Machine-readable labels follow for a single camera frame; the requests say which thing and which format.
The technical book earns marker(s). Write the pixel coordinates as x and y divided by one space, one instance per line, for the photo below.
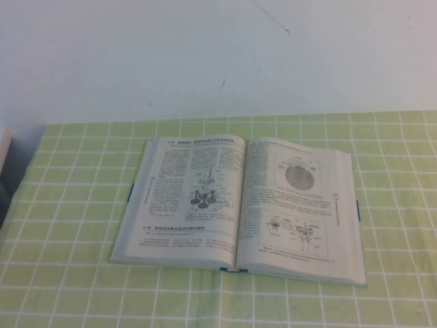
191 191

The green checkered tablecloth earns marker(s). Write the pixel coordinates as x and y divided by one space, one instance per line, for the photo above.
68 266

